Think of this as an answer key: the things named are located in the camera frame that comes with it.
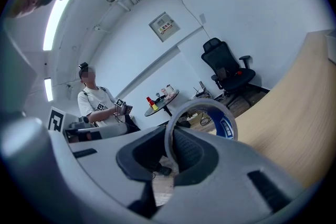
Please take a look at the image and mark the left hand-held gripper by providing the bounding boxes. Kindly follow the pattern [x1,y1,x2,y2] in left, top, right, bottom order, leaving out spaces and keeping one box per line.
[48,106,130,144]

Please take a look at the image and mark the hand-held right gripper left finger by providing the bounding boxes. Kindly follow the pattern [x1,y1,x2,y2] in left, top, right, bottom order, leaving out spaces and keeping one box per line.
[0,114,169,224]

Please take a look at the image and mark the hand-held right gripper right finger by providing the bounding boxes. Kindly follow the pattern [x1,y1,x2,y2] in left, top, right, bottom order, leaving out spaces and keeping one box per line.
[152,127,323,224]

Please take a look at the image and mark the tape roll with blue core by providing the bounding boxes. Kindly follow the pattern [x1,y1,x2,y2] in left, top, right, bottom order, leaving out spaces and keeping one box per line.
[164,98,239,166]

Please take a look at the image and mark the round black marble table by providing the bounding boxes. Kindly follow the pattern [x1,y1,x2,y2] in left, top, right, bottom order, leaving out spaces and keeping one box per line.
[144,89,181,118]

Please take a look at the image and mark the long ceiling light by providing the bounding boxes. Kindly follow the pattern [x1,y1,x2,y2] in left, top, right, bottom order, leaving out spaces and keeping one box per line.
[44,78,54,102]
[43,0,76,51]

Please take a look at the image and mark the cardboard box stack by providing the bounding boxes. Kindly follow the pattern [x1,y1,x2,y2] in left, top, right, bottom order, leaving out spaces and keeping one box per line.
[181,109,213,126]

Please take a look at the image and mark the black wifi router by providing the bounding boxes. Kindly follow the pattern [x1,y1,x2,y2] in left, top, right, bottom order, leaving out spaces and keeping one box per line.
[193,80,208,97]

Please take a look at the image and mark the person's white shirt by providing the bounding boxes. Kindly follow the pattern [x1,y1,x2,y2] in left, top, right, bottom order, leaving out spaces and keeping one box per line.
[0,18,37,113]

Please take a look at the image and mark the brown pouch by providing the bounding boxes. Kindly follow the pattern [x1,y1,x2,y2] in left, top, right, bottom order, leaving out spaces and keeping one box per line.
[217,67,229,81]

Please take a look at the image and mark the grey electrical panel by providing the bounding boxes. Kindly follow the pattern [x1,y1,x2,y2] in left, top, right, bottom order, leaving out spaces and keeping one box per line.
[148,11,181,43]

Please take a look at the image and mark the black office chair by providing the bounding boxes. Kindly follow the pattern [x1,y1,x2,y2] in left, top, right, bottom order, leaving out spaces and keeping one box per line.
[201,37,257,95]

